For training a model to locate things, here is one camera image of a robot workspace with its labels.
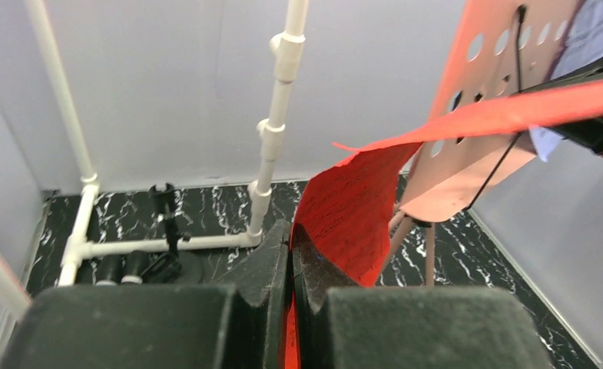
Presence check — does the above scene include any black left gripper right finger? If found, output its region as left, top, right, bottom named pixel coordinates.
left=290, top=225, right=551, bottom=368

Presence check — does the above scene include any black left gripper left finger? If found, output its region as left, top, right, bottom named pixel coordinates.
left=0, top=220, right=290, bottom=368

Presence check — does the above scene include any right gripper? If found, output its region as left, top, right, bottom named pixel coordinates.
left=515, top=51, right=603, bottom=157

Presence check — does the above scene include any red sheet music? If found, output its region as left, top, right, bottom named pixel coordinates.
left=280, top=76, right=603, bottom=369

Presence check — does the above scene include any pink tripod music stand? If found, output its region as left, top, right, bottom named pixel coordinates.
left=390, top=1, right=582, bottom=285

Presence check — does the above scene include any white PVC pipe frame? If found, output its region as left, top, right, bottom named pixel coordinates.
left=0, top=0, right=311, bottom=317

